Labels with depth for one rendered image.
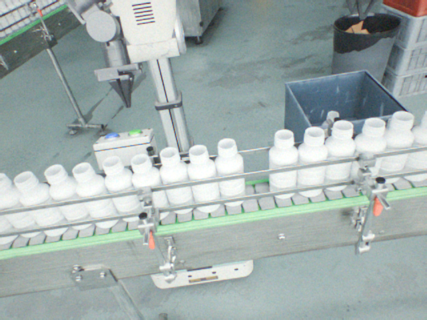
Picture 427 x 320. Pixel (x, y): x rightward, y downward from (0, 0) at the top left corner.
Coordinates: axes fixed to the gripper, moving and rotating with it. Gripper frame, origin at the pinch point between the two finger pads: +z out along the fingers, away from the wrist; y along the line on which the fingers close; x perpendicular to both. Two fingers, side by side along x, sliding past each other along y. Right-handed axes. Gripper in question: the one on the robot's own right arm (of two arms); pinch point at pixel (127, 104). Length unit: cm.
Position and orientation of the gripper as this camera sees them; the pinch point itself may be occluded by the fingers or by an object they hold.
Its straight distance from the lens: 82.1
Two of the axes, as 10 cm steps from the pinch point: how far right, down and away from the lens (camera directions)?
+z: 1.5, 9.3, 3.5
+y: 9.9, -1.5, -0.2
